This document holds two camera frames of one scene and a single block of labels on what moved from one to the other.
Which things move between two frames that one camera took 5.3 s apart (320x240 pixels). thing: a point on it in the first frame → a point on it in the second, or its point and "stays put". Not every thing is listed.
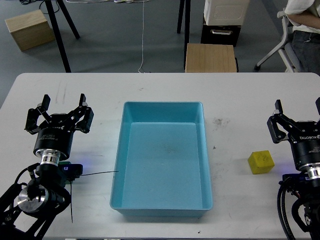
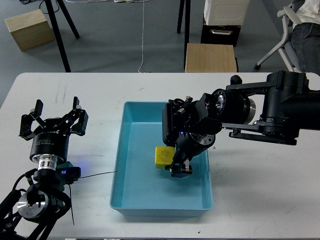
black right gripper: x=304 y=136 → x=187 y=143
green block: x=67 y=181 stays put
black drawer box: x=219 y=34 stays put
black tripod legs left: x=51 y=11 stays put
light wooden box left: x=30 y=30 stays put
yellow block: x=261 y=162 → x=164 y=155
